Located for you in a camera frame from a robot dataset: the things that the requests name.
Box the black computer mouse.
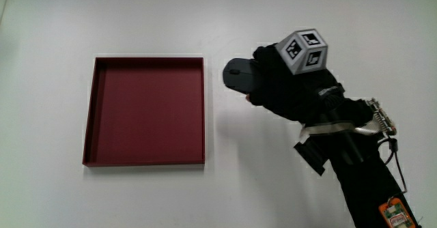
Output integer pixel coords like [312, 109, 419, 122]
[222, 57, 260, 95]

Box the thin black cable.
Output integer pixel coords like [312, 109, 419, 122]
[384, 137, 408, 195]

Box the white desk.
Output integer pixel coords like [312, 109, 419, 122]
[0, 0, 437, 228]

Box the person's right hand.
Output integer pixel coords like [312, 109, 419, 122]
[246, 29, 374, 126]

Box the dark red square tray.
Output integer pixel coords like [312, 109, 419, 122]
[82, 57, 206, 168]

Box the orange sensor module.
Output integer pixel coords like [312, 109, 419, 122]
[378, 197, 417, 228]

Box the person's right forearm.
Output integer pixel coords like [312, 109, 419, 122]
[294, 118, 421, 228]

